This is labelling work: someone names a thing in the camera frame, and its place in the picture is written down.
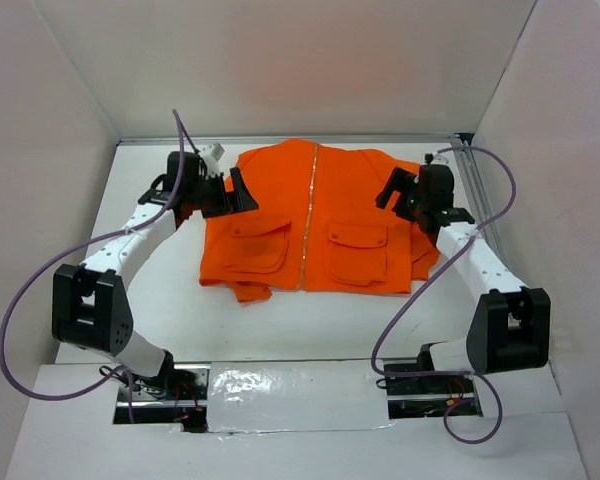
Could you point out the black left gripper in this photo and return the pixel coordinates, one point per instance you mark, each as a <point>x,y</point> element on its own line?
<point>237,201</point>

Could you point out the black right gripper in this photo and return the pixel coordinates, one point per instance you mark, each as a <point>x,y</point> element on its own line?
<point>399,180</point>

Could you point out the orange jacket with pink lining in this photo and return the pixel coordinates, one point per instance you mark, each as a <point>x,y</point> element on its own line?
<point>317,227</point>

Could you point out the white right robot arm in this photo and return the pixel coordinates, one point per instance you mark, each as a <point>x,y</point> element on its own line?
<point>510,327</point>

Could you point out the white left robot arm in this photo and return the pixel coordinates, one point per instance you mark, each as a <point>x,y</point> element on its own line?
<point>90,307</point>

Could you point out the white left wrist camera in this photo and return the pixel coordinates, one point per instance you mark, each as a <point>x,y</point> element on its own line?
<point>211,155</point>

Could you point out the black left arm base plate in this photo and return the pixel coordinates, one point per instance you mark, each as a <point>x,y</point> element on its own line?
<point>180,402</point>

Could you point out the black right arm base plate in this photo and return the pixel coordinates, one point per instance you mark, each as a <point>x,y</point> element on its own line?
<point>428,397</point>

